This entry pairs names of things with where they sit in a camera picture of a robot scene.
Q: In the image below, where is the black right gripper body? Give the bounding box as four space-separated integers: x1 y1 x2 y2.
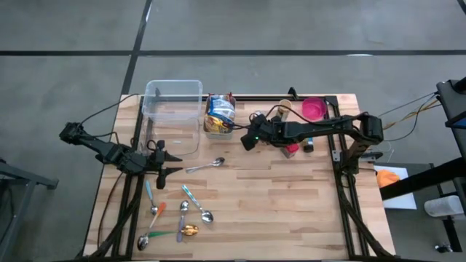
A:
240 114 289 152

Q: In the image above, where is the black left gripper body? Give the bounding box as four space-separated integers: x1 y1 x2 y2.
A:
144 140 167 190

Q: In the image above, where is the red smoked paprika tin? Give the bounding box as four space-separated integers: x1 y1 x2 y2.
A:
282 143 301 159

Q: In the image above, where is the yellow snack bag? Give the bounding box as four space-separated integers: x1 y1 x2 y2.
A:
204 114 232 135

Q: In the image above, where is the blue and white snack bag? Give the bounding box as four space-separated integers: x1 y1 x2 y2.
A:
206 95 236 123

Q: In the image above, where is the plain silver metal spoon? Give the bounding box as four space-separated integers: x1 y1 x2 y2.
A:
185 156 226 175

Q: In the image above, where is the white plastic basket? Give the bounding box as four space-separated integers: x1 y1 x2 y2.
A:
202 93 237 141

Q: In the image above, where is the translucent plastic storage tub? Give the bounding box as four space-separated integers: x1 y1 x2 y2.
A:
141 79 204 123

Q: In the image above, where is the orange object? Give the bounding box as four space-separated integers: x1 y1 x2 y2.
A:
376 169 401 189

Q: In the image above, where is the grey metal table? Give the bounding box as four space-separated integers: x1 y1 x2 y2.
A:
0 159 60 262

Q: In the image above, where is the white paper sheet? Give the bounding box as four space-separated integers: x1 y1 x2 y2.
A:
374 165 419 211

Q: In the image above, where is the black metal bar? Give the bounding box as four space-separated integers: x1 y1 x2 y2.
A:
379 156 466 202

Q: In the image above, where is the black equipment cart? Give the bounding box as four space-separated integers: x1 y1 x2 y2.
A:
435 76 466 219

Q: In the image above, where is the white roll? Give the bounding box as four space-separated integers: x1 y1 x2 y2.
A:
423 195 465 219

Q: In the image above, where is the small black object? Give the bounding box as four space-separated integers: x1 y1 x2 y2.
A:
434 242 454 255

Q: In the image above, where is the black left wrist camera cable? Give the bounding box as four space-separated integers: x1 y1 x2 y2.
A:
146 139 164 153

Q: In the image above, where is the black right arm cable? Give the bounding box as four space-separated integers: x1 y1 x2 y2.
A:
265 104 331 125

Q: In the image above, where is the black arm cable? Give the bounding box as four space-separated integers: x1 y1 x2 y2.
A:
77 92 142 127
265 104 331 125

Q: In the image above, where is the spoon with purple handle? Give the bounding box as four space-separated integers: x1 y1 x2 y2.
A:
175 199 191 244

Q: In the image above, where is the spoon with orange handle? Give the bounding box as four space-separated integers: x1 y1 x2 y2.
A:
137 201 168 253

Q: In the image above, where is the spoon with light blue handle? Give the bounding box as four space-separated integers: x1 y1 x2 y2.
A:
144 180 159 216

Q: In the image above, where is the spoon with teal patterned handle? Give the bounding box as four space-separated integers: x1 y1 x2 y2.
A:
181 183 215 224

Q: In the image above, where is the black aluminium table frame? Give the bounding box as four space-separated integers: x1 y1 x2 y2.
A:
84 93 393 261

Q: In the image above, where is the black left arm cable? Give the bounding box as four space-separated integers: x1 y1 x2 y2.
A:
77 92 142 127

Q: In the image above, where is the yellow cable to cart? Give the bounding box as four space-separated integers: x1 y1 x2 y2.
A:
382 100 442 131

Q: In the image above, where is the black cable to cart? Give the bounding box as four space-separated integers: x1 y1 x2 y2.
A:
384 95 438 143

